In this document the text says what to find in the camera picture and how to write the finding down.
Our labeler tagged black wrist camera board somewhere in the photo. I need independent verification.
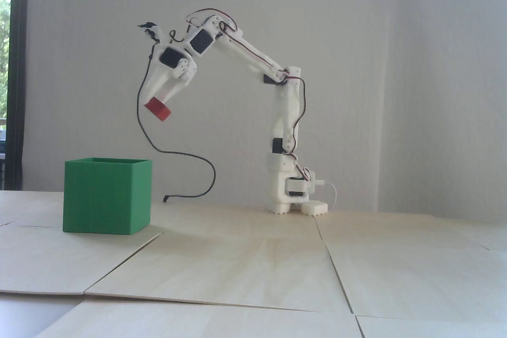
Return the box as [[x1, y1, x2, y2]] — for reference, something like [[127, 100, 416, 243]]
[[137, 21, 166, 44]]

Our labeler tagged dark window frame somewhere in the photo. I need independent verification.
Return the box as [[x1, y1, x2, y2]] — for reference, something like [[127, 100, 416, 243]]
[[5, 0, 30, 191]]

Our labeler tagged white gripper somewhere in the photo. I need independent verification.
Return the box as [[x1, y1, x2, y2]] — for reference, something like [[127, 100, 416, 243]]
[[143, 43, 198, 106]]

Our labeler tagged green box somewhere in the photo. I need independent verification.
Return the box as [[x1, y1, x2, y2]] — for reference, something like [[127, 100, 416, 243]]
[[63, 158, 153, 235]]

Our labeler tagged red block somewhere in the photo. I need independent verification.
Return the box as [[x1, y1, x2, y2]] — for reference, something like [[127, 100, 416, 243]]
[[144, 96, 172, 121]]

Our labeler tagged black camera cable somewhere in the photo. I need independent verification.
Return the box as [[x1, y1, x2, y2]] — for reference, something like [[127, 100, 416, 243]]
[[136, 42, 217, 202]]

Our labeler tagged white power cable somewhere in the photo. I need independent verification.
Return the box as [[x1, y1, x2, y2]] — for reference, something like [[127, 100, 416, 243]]
[[322, 181, 338, 212]]

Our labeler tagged red white black servo wire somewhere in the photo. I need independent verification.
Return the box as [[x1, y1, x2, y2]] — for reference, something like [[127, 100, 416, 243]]
[[185, 8, 312, 186]]

